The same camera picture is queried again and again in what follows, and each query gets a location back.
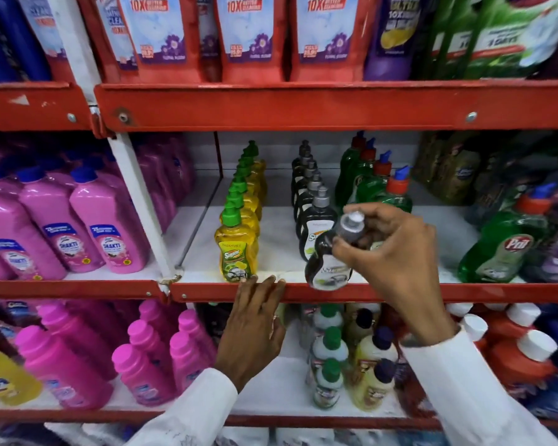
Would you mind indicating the long red shelf beam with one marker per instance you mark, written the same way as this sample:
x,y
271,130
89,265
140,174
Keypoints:
x,y
446,292
74,415
335,106

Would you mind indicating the white green-capped bottle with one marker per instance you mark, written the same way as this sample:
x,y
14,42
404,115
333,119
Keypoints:
x,y
328,348
328,385
328,320

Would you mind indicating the purple refill pouch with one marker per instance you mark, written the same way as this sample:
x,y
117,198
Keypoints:
x,y
395,37

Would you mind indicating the blue detergent bottles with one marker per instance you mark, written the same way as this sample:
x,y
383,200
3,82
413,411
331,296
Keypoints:
x,y
555,394

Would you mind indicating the dark olive refill packs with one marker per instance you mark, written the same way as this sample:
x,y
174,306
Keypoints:
x,y
451,171

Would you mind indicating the row of red refill pouches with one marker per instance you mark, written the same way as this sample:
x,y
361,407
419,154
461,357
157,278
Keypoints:
x,y
251,37

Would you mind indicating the row of yellow dish bottles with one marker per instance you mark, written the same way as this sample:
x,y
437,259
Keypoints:
x,y
236,246

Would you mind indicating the person's right forearm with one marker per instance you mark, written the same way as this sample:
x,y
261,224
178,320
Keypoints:
x,y
469,394

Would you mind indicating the row of black dish bottles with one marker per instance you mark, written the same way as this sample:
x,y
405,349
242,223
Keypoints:
x,y
314,222

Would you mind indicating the yellow cleaner bottle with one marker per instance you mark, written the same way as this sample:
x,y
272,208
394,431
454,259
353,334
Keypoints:
x,y
4,378

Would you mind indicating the red white-capped bottle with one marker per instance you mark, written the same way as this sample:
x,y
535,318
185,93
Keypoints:
x,y
474,327
459,309
521,366
507,325

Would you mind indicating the person's left forearm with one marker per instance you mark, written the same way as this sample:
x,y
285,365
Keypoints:
x,y
190,413

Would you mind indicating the group of blue-capped pink bottles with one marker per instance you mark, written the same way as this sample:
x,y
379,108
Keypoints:
x,y
51,213

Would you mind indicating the person's right hand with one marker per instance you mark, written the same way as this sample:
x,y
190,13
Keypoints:
x,y
402,269

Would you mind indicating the person's left little finger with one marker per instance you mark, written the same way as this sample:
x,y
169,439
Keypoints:
x,y
241,306

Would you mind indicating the person's left middle finger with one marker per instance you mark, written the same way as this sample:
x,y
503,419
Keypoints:
x,y
264,297

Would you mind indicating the person's left hand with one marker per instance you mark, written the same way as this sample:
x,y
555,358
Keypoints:
x,y
246,343

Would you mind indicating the blue cleaner bottles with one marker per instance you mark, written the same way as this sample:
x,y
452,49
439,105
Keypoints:
x,y
4,37

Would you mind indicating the green red-capped dish liquid bottle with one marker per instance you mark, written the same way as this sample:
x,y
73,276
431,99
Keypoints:
x,y
369,188
398,200
361,168
345,169

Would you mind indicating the black grey-capped dish liquid bottle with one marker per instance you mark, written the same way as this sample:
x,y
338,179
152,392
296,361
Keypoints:
x,y
323,269

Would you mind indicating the group of pink-capped pink bottles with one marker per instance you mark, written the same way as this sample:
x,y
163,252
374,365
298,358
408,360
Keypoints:
x,y
65,366

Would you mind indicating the large green red-capped dish bottle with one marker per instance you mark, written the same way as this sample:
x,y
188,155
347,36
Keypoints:
x,y
497,250

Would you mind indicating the green refill pouches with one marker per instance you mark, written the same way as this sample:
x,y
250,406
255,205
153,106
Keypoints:
x,y
493,37

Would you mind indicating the white shelf upright post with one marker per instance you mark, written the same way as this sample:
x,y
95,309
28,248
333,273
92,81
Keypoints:
x,y
139,199

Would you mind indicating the cream dark-capped bottle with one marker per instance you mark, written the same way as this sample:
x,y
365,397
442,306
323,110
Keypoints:
x,y
372,387
360,325
374,350

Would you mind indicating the short red shelf beam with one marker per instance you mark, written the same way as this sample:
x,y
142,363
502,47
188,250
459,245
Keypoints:
x,y
74,289
32,106

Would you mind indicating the person's right thumb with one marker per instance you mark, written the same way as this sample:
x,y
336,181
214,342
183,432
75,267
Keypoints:
x,y
351,255

